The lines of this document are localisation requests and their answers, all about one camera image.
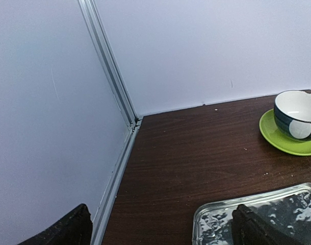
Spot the bunny print tin lid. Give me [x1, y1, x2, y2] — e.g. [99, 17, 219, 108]
[192, 183, 311, 244]

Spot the left aluminium frame post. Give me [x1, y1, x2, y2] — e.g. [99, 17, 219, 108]
[78, 0, 139, 128]

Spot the green saucer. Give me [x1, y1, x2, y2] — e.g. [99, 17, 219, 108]
[259, 109, 311, 156]

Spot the dark white-lined cup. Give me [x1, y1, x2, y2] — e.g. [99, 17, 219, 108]
[274, 90, 311, 141]

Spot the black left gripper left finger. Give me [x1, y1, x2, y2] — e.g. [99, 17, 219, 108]
[21, 204, 93, 245]

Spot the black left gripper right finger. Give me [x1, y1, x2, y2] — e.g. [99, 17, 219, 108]
[231, 204, 304, 245]

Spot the left side frame rail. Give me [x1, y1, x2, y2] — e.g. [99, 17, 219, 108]
[91, 118, 142, 244]

